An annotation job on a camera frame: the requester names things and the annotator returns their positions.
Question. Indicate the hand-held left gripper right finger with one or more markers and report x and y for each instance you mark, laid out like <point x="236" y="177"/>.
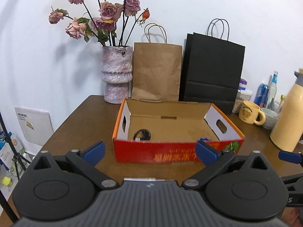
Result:
<point x="206" y="153"/>

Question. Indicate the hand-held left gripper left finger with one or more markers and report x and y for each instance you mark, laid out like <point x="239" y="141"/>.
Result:
<point x="94" y="152"/>

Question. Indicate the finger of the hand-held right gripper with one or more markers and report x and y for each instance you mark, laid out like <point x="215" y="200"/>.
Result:
<point x="290" y="157"/>

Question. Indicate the orange red cardboard box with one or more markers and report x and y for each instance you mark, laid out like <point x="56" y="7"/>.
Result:
<point x="175" y="125"/>

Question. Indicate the small blue toy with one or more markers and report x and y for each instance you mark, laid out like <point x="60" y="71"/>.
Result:
<point x="205" y="140"/>

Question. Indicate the cream thermos jug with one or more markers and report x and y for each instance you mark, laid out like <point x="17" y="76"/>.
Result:
<point x="290" y="115"/>

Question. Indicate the pale green white cup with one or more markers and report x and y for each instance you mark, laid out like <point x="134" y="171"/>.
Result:
<point x="271" y="119"/>

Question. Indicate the yellow bear mug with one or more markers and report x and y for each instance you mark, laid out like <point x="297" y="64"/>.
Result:
<point x="248" y="112"/>

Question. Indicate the blue drink can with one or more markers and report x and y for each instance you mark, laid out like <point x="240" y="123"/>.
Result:
<point x="261" y="95"/>

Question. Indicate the clear white-lidded food container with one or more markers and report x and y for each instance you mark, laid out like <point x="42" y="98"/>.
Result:
<point x="241" y="94"/>

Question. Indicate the clear glass bottle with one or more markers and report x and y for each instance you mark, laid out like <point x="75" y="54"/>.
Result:
<point x="272" y="89"/>

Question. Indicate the white green pouch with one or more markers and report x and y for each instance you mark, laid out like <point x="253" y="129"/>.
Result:
<point x="17" y="146"/>

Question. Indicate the purple white round object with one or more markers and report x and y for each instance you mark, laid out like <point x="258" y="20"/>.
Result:
<point x="243" y="82"/>

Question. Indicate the black tripod stand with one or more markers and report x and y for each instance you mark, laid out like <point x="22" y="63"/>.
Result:
<point x="14" y="157"/>

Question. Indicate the mottled pink ceramic vase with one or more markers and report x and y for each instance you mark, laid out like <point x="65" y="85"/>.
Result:
<point x="117" y="75"/>

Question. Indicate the black paper bag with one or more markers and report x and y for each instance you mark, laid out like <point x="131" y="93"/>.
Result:
<point x="213" y="71"/>

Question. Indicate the blue white packet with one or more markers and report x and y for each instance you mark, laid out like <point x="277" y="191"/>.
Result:
<point x="3" y="146"/>

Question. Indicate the yellow green small case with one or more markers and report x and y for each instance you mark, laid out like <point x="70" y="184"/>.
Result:
<point x="6" y="181"/>

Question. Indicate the brown paper bag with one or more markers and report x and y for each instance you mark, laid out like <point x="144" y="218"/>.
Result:
<point x="156" y="71"/>

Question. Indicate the dried pink rose bouquet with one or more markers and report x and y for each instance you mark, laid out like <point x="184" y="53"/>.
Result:
<point x="107" y="11"/>

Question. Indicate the white wall panel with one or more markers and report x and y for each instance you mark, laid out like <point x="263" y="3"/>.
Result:
<point x="35" y="125"/>

